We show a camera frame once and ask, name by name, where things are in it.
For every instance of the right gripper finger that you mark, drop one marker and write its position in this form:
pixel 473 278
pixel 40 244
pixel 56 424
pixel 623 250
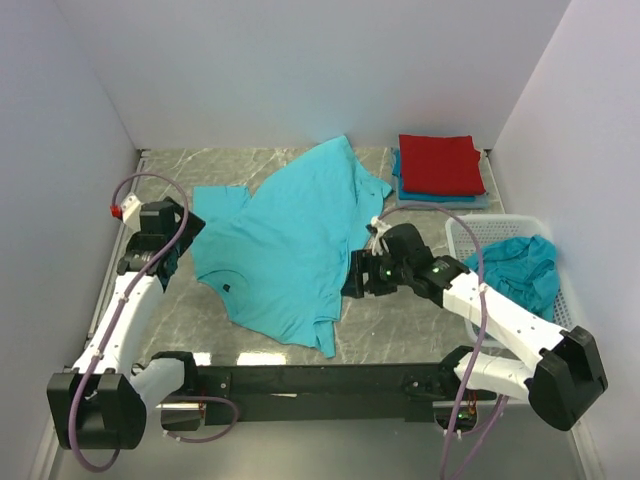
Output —
pixel 357 285
pixel 360 261

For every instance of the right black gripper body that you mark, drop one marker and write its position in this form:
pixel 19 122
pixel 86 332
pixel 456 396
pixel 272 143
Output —
pixel 399 271

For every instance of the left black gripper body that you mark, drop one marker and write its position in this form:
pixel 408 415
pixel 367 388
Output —
pixel 191 229

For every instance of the light blue t-shirt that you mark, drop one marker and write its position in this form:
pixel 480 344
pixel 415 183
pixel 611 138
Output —
pixel 279 257

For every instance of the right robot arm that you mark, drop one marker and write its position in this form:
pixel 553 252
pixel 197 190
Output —
pixel 559 372

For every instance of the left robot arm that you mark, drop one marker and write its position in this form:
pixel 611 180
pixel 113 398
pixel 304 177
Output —
pixel 100 404

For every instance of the white plastic basket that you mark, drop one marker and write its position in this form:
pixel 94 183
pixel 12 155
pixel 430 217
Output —
pixel 479 230

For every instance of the grey-blue folded t-shirt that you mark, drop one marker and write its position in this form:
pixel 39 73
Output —
pixel 482 202

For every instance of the red folded t-shirt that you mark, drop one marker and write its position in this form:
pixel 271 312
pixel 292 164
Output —
pixel 441 166

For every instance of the black base beam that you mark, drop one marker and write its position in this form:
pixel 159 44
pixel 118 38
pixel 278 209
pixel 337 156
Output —
pixel 339 392

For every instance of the teal t-shirt in basket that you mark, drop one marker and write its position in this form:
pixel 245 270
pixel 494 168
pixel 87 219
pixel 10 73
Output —
pixel 524 270

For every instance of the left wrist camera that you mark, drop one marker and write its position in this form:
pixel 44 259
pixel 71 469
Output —
pixel 128 211

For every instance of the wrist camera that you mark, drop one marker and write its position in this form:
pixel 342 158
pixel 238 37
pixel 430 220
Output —
pixel 378 228
pixel 128 211

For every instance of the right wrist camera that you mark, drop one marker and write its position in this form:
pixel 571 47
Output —
pixel 378 228

